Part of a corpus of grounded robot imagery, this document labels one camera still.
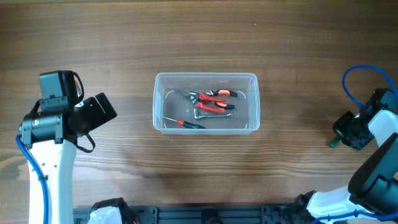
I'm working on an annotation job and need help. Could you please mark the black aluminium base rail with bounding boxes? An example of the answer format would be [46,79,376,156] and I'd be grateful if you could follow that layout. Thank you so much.
[73,203,348,224]

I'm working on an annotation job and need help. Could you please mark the black red screwdriver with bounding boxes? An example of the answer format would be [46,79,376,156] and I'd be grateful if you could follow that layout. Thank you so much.
[162,116,205,129]

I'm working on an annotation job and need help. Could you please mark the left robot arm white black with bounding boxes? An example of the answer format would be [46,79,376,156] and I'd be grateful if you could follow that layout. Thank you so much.
[16,93,118,223]

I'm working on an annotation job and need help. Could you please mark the green screwdriver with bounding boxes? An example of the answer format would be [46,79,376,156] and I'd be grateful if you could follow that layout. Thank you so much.
[329,136,341,148]

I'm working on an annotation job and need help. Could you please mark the red handled cutters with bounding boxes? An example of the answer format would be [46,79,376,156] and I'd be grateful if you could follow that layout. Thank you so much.
[177,90,226,113]

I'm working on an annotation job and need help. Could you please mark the silver wrench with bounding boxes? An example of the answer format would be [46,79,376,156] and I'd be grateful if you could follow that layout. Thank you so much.
[193,109,233,120]

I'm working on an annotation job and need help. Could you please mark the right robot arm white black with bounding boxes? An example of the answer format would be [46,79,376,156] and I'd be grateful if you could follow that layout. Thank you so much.
[287,88,397,223]

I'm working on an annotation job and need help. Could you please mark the clear plastic container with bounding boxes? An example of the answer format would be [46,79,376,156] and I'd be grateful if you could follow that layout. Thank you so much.
[153,72,261,135]

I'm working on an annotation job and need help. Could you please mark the orange black needle-nose pliers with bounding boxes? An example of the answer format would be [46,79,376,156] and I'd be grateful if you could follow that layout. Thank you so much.
[188,88,239,110]

